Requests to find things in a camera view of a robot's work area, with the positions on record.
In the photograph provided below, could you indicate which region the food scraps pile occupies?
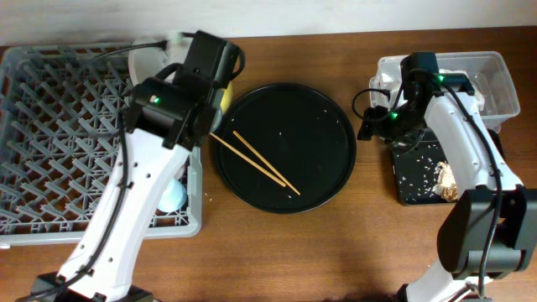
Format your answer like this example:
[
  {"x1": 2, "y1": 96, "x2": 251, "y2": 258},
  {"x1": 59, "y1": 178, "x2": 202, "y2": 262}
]
[{"x1": 433, "y1": 161, "x2": 458, "y2": 202}]

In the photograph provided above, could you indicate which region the blue cup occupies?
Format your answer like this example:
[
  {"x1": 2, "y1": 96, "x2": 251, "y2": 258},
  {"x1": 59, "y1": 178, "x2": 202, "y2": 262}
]
[{"x1": 157, "y1": 180, "x2": 187, "y2": 213}]

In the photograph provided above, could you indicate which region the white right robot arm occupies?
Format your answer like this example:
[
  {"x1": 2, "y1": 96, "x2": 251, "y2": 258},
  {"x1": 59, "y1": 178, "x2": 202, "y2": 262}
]
[{"x1": 357, "y1": 52, "x2": 536, "y2": 301}]

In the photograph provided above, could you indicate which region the grey dishwasher rack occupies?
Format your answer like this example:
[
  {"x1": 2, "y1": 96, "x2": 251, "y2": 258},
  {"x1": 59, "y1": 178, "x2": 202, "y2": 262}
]
[{"x1": 0, "y1": 39, "x2": 205, "y2": 247}]

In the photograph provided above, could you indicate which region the black rectangular tray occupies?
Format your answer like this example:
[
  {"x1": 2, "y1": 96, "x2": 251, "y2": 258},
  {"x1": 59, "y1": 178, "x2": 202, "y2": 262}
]
[{"x1": 391, "y1": 130, "x2": 451, "y2": 206}]

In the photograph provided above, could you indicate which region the pale green plate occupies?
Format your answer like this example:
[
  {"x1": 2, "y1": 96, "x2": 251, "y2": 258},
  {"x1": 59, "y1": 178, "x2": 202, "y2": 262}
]
[{"x1": 128, "y1": 37, "x2": 168, "y2": 86}]

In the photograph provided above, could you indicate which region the yellow bowl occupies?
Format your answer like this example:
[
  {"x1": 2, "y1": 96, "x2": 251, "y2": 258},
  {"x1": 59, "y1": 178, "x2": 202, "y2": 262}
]
[{"x1": 221, "y1": 82, "x2": 233, "y2": 114}]

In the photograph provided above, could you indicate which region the round black tray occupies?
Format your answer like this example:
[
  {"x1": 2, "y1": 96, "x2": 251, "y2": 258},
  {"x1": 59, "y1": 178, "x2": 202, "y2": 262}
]
[{"x1": 212, "y1": 83, "x2": 357, "y2": 214}]

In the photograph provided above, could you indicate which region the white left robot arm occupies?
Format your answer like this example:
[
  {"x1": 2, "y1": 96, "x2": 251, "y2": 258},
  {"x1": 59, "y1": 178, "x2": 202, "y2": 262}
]
[{"x1": 25, "y1": 30, "x2": 246, "y2": 301}]

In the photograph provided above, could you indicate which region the wooden chopstick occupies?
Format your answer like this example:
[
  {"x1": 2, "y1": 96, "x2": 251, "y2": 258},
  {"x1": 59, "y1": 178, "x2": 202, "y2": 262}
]
[
  {"x1": 209, "y1": 133, "x2": 286, "y2": 187},
  {"x1": 232, "y1": 131, "x2": 301, "y2": 195}
]

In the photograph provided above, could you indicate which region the clear plastic bin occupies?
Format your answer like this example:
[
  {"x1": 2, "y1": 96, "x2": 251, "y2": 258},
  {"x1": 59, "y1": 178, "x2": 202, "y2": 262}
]
[{"x1": 368, "y1": 51, "x2": 520, "y2": 132}]

